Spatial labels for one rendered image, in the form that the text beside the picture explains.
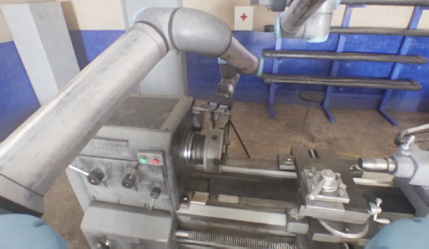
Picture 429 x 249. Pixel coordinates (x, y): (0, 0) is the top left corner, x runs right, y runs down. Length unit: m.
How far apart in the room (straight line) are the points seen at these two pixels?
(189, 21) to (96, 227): 1.22
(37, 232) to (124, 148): 0.82
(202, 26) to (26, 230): 0.52
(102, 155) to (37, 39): 3.27
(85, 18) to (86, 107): 4.61
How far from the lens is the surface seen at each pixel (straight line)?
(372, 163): 1.43
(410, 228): 0.35
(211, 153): 1.18
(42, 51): 4.34
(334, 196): 1.12
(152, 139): 1.06
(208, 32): 0.61
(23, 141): 0.48
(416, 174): 1.52
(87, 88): 0.50
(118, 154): 1.16
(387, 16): 4.55
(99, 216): 1.49
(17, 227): 0.36
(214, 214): 1.33
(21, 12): 4.37
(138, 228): 1.38
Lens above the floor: 1.90
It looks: 29 degrees down
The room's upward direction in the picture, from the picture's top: straight up
